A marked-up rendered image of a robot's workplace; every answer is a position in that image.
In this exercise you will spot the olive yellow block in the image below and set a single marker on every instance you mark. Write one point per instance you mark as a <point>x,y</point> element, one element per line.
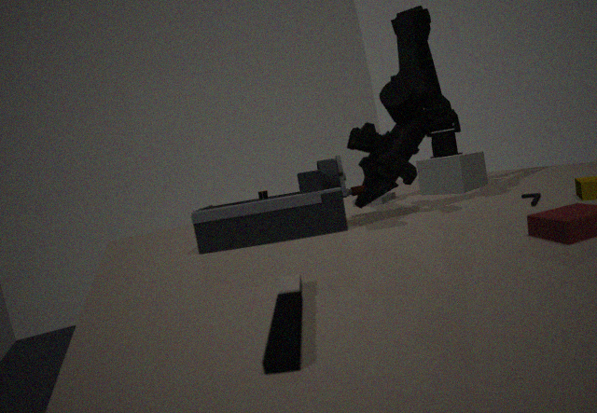
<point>586,188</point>

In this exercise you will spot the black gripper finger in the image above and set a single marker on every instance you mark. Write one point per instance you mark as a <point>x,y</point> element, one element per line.
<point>365,170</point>
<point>378,184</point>

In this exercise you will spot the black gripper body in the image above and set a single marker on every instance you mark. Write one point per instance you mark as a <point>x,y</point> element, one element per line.
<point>394,161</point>

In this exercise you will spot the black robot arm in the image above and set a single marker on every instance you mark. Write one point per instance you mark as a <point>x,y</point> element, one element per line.
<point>414,88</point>

